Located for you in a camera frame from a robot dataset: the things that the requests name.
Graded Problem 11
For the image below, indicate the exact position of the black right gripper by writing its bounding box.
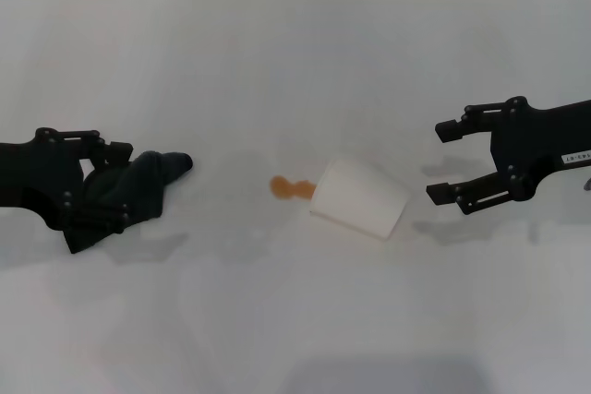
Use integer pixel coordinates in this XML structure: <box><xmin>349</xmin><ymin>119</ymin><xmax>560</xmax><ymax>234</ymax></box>
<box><xmin>425</xmin><ymin>96</ymin><xmax>591</xmax><ymax>216</ymax></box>

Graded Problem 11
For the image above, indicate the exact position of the brown liquid stain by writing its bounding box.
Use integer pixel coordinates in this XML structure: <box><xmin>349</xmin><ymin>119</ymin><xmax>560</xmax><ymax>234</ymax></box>
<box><xmin>269</xmin><ymin>174</ymin><xmax>318</xmax><ymax>204</ymax></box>

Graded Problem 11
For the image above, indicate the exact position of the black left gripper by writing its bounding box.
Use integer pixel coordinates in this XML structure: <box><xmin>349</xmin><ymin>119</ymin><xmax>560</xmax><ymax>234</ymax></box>
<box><xmin>0</xmin><ymin>127</ymin><xmax>135</xmax><ymax>256</ymax></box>

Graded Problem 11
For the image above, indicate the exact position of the white paper cup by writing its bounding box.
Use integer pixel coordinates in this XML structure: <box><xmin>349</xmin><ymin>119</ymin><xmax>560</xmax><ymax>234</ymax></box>
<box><xmin>308</xmin><ymin>157</ymin><xmax>410</xmax><ymax>242</ymax></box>

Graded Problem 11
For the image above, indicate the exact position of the dark blue rag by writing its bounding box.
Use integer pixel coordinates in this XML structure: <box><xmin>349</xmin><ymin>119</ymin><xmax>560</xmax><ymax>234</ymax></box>
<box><xmin>80</xmin><ymin>149</ymin><xmax>194</xmax><ymax>229</ymax></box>

